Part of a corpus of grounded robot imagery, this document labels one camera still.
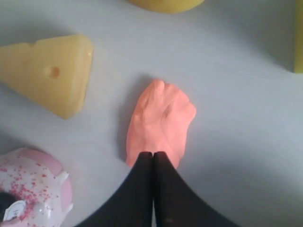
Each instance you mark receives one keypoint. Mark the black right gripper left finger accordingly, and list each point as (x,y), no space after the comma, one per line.
(131,204)

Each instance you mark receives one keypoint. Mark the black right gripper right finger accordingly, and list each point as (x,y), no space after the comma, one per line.
(175,203)

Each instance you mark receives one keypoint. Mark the pink-orange squishy toy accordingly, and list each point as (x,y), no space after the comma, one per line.
(160,122)

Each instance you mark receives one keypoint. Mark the pink frosted cupcake toy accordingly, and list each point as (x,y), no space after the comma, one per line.
(35,190)

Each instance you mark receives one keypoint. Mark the yellow cheese wedge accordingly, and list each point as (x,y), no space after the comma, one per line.
(53,72)

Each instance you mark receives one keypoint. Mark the yellow lemon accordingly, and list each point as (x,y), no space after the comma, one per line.
(166,6)

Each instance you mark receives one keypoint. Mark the yellow sponge block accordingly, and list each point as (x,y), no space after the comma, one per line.
(298,37)

